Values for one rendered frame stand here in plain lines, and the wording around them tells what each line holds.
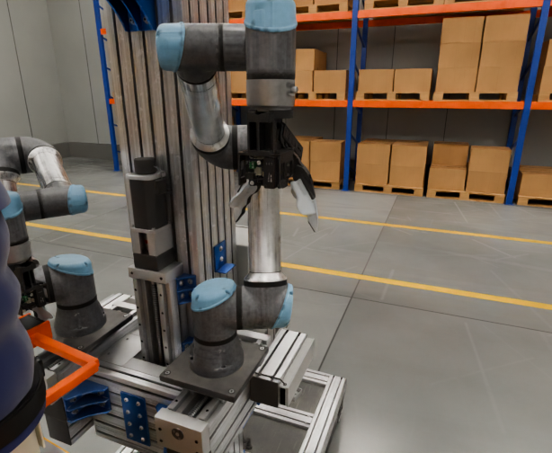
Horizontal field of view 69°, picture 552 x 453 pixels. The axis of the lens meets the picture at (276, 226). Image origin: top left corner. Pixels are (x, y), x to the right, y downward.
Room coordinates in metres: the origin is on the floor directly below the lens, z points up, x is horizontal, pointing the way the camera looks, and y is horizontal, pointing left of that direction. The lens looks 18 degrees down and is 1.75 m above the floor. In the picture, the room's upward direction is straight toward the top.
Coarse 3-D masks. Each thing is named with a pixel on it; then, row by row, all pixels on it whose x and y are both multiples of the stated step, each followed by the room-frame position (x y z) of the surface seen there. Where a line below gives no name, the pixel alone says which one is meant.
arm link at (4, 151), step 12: (0, 144) 1.23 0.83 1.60; (12, 144) 1.25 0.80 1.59; (0, 156) 1.21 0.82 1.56; (12, 156) 1.23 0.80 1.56; (0, 168) 1.19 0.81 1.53; (12, 168) 1.22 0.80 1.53; (24, 168) 1.25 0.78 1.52; (0, 180) 1.18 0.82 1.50; (12, 180) 1.21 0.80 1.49; (36, 264) 1.09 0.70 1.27; (36, 276) 1.05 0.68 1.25
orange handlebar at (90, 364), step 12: (36, 336) 0.83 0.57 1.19; (48, 348) 0.80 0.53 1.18; (60, 348) 0.79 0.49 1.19; (72, 348) 0.79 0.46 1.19; (72, 360) 0.76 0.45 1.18; (84, 360) 0.74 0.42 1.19; (96, 360) 0.74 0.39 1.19; (84, 372) 0.70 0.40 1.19; (60, 384) 0.67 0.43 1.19; (72, 384) 0.68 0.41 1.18; (48, 396) 0.63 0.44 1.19; (60, 396) 0.65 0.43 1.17
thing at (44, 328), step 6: (24, 318) 0.89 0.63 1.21; (30, 318) 0.89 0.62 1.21; (36, 318) 0.89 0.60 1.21; (24, 324) 0.86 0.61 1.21; (30, 324) 0.86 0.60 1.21; (36, 324) 0.86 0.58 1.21; (42, 324) 0.86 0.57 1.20; (48, 324) 0.87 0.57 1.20; (30, 330) 0.84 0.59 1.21; (36, 330) 0.85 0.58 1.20; (42, 330) 0.86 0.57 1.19; (48, 330) 0.87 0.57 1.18; (30, 336) 0.83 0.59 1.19; (48, 336) 0.87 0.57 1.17
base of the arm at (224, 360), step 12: (192, 348) 0.93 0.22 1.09; (204, 348) 0.89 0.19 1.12; (216, 348) 0.89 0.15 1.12; (228, 348) 0.90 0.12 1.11; (240, 348) 0.94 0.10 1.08; (192, 360) 0.91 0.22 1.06; (204, 360) 0.88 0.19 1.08; (216, 360) 0.88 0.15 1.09; (228, 360) 0.89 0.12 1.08; (240, 360) 0.92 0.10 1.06; (204, 372) 0.88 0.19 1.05; (216, 372) 0.87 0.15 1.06; (228, 372) 0.88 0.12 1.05
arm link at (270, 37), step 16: (256, 0) 0.63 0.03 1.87; (272, 0) 0.62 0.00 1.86; (288, 0) 0.63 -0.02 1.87; (256, 16) 0.63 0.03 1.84; (272, 16) 0.62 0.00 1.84; (288, 16) 0.63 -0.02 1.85; (256, 32) 0.63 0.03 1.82; (272, 32) 0.62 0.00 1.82; (288, 32) 0.63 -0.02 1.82; (256, 48) 0.63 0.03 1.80; (272, 48) 0.62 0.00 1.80; (288, 48) 0.63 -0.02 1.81; (256, 64) 0.63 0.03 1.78; (272, 64) 0.62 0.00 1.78; (288, 64) 0.63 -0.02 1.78
